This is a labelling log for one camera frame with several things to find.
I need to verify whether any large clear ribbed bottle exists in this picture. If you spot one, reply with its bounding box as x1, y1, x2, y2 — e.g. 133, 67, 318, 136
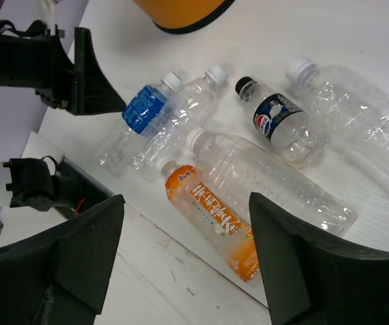
286, 58, 389, 178

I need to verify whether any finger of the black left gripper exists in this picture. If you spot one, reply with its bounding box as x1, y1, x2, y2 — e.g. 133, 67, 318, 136
73, 27, 126, 116

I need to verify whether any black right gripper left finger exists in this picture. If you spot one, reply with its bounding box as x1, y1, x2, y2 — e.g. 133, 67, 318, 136
0, 194, 125, 324

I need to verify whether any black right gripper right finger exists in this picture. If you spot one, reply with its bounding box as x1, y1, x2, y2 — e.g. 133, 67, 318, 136
249, 193, 389, 324

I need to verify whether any orange label tea bottle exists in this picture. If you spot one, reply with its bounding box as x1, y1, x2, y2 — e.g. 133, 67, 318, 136
156, 158, 260, 282

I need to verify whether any blue label plastic bottle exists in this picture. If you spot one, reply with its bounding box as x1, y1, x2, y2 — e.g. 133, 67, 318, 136
94, 71, 182, 177

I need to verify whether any pepsi label small bottle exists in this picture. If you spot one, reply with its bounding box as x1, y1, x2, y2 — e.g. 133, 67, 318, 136
235, 77, 330, 169

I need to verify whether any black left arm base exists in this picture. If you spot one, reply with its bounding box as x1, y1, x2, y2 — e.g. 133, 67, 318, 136
3, 156, 112, 219

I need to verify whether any orange cylindrical bin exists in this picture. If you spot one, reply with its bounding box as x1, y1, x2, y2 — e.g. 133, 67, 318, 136
133, 0, 234, 35

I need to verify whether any clear bottle white cap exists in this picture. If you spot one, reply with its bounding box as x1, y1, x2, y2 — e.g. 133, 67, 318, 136
128, 64, 228, 181

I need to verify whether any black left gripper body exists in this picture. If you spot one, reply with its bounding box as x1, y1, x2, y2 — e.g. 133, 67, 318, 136
0, 20, 75, 113

